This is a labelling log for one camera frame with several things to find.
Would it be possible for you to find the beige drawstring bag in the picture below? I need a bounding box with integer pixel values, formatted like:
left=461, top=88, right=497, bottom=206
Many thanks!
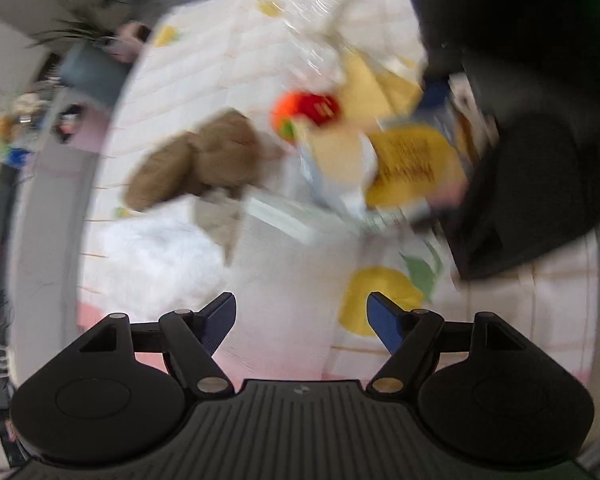
left=193, top=188, right=363, bottom=266

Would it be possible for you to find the yellow wet wipes pack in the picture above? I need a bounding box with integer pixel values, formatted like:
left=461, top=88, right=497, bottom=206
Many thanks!
left=299, top=109, right=477, bottom=216

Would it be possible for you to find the yellow cloth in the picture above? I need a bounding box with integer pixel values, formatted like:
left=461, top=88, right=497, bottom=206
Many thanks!
left=336, top=50, right=422, bottom=126

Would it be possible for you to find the brown plush toy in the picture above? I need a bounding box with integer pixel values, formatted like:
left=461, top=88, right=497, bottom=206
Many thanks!
left=123, top=108, right=283, bottom=212

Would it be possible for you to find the clear plastic item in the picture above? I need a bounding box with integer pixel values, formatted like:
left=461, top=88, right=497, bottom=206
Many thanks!
left=254, top=0, right=363, bottom=93

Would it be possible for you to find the orange crochet strawberry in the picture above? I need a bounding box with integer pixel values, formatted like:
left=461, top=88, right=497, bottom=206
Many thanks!
left=270, top=91, right=341, bottom=144

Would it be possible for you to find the white cloth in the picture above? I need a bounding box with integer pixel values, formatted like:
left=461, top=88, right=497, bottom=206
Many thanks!
left=96, top=214, right=225, bottom=321

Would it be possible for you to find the checked lemon tablecloth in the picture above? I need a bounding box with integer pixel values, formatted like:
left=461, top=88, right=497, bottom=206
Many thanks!
left=78, top=0, right=598, bottom=382

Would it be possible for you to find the pink waste bin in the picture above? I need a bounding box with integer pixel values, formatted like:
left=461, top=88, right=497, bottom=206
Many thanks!
left=52, top=103, right=110, bottom=154

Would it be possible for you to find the teddy bear decoration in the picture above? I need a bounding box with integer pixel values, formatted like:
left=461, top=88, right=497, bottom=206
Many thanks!
left=0, top=92, right=48, bottom=169

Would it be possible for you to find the grey trash can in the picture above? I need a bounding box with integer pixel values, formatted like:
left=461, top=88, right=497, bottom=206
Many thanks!
left=58, top=42, right=129, bottom=107

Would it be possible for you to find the potted green plant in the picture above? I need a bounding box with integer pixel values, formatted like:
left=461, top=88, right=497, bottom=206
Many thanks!
left=29, top=0, right=131, bottom=48

